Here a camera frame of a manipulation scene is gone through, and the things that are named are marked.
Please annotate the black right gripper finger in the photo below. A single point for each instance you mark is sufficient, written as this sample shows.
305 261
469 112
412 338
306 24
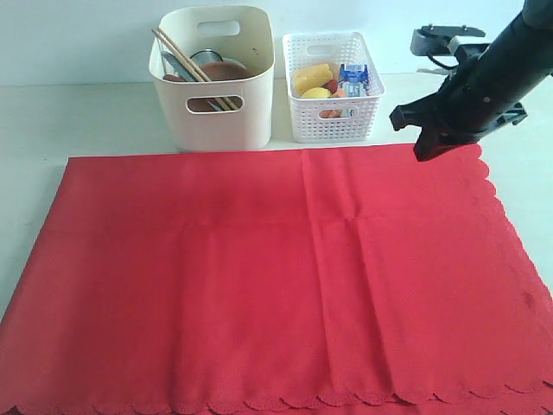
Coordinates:
432 143
420 113

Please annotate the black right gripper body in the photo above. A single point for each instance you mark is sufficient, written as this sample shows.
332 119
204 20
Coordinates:
492 78

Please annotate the blue white milk carton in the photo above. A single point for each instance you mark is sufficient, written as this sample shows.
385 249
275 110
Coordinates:
354 82

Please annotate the orange fried chicken piece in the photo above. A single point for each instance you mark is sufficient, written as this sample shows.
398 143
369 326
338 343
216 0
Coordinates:
334 113

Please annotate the red sausage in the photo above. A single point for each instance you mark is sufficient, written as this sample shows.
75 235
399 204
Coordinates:
332 86

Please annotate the yellow lemon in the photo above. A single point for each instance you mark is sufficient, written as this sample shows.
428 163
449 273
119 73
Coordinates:
316 93

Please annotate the yellow cheese wedge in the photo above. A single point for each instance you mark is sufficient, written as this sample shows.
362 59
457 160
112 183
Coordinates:
310 77

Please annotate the red table cloth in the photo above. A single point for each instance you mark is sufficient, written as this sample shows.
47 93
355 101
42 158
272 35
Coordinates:
325 281

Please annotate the brown wooden plate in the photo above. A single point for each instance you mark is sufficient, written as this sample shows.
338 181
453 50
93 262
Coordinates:
218 71

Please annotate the stainless steel cup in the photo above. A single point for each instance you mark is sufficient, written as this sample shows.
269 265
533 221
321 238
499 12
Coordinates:
206 56

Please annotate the stainless steel table knife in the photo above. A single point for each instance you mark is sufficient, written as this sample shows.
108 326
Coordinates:
172 66

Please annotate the dark wooden spoon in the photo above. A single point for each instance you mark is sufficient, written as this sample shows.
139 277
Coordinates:
173 78

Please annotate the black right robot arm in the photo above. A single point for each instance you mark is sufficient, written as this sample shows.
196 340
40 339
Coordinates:
538 14

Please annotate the white perforated plastic basket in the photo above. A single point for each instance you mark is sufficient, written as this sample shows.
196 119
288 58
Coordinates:
334 48

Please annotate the cream plastic tub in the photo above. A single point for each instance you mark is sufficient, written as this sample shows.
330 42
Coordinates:
226 114

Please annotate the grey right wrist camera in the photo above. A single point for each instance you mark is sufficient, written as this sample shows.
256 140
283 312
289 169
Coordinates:
434 40

